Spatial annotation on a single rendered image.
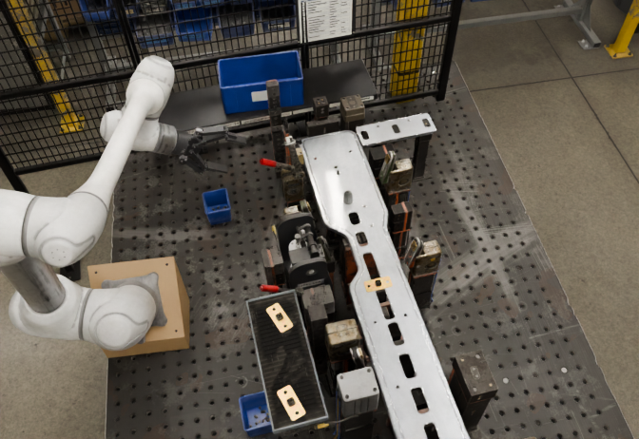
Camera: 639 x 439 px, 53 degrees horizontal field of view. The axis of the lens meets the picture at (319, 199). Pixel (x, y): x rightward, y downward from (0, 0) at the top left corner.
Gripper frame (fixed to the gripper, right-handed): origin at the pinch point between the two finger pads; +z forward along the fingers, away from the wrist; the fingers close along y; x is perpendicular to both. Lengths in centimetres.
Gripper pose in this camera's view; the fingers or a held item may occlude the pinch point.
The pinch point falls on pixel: (232, 155)
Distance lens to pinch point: 205.3
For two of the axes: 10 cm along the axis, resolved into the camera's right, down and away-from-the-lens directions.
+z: 8.2, 1.7, 5.5
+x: -2.5, -7.6, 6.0
